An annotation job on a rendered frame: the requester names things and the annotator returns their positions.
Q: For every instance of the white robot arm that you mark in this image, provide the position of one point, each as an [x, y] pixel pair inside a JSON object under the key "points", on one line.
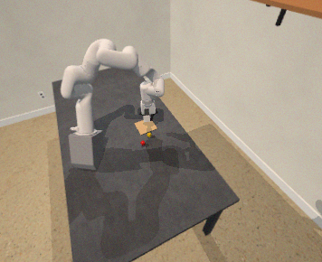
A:
{"points": [[87, 73]]}

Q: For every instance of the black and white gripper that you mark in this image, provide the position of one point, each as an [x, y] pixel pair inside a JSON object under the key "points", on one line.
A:
{"points": [[151, 107]]}

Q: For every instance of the orange mat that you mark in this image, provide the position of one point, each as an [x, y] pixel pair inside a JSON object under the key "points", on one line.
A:
{"points": [[145, 127]]}

